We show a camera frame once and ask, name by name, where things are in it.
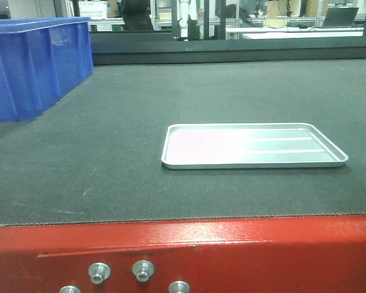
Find silver tray on conveyor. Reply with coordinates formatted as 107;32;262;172
161;123;349;170

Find dark green conveyor belt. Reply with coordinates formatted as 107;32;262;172
0;59;366;226

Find blue bin on conveyor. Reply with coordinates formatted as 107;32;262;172
0;16;93;122

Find silver bolt middle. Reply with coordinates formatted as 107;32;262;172
132;260;155;283

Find silver bolt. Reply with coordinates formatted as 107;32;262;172
59;285;81;293
132;260;155;283
88;262;111;284
168;280;190;293

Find silver bolt lower right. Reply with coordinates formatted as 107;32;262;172
168;280;190;293

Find silver bolt lower left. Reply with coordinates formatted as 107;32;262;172
59;285;81;293

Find black laptop on desk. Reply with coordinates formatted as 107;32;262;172
321;7;359;28

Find red conveyor frame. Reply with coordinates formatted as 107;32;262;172
0;215;366;292

